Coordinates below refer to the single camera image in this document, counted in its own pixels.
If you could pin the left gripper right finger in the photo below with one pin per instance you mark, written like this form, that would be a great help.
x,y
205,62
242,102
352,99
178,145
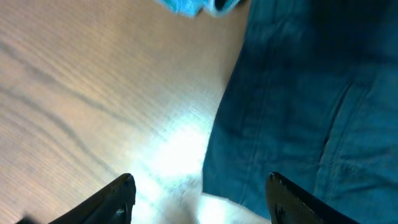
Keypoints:
x,y
290,204

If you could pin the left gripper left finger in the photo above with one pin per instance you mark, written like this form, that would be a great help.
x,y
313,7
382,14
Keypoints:
x,y
111,205

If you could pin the dark navy shorts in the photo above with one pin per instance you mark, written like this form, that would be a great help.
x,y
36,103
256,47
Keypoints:
x,y
313,96

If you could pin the folded light blue denim shorts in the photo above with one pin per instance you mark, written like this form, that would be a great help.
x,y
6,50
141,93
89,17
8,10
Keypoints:
x,y
190,8

